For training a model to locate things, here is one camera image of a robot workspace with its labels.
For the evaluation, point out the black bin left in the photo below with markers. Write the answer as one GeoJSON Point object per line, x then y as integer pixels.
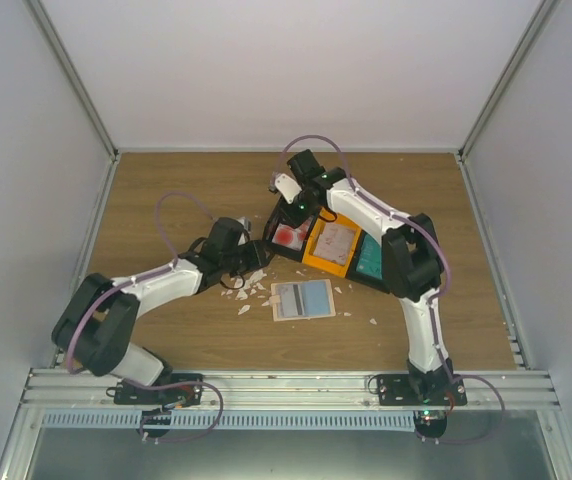
{"type": "Point", "coordinates": [269, 229]}

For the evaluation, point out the aluminium rail frame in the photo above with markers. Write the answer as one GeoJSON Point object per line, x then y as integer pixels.
{"type": "Point", "coordinates": [245, 390]}

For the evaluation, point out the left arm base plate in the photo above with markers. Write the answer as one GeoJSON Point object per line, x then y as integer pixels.
{"type": "Point", "coordinates": [170, 392]}

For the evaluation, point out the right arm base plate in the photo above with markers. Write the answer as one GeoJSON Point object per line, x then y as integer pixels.
{"type": "Point", "coordinates": [431, 409]}

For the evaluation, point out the teal cards stack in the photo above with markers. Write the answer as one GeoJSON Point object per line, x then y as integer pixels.
{"type": "Point", "coordinates": [369, 261]}

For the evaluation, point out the black bin right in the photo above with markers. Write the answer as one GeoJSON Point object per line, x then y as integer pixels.
{"type": "Point", "coordinates": [353, 275]}

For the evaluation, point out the red circle cards stack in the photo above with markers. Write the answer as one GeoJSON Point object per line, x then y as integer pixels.
{"type": "Point", "coordinates": [290, 237]}

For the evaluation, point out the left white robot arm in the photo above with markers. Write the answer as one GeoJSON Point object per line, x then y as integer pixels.
{"type": "Point", "coordinates": [96, 327]}

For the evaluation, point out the beige leather card holder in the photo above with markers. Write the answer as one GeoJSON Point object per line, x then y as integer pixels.
{"type": "Point", "coordinates": [317, 298]}

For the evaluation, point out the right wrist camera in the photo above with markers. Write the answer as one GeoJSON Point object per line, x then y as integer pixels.
{"type": "Point", "coordinates": [286, 186]}

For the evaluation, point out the yellow bin middle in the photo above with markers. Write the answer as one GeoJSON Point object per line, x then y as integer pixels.
{"type": "Point", "coordinates": [326, 266]}

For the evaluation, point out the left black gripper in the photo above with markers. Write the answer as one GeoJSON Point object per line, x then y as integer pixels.
{"type": "Point", "coordinates": [257, 256]}

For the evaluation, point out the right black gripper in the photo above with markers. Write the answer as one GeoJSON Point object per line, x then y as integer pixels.
{"type": "Point", "coordinates": [293, 219]}

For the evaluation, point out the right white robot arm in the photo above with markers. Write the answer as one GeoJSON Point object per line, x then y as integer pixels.
{"type": "Point", "coordinates": [413, 266]}

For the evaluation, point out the black bin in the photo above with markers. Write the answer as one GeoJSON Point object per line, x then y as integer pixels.
{"type": "Point", "coordinates": [269, 229]}
{"type": "Point", "coordinates": [353, 275]}

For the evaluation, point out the grey slotted cable duct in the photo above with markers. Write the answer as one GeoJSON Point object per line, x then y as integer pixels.
{"type": "Point", "coordinates": [235, 420]}

